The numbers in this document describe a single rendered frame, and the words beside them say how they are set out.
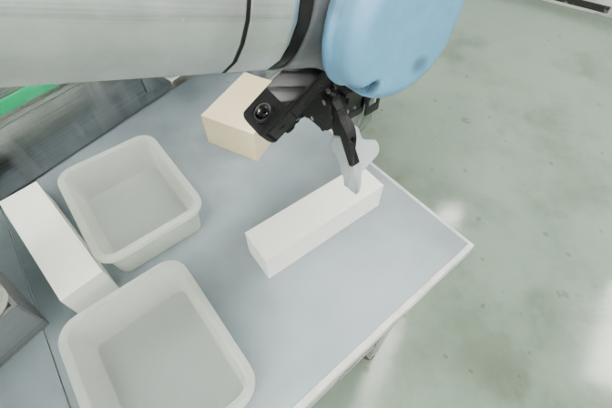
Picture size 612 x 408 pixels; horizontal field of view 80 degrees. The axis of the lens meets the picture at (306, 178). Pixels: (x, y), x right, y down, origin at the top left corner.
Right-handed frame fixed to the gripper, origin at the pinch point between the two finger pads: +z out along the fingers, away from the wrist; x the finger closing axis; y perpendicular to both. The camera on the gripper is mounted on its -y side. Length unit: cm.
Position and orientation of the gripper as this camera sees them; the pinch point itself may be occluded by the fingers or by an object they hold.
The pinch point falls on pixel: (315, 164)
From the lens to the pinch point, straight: 52.3
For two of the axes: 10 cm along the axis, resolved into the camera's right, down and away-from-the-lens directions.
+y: 7.8, -4.9, 4.0
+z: 0.0, 6.3, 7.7
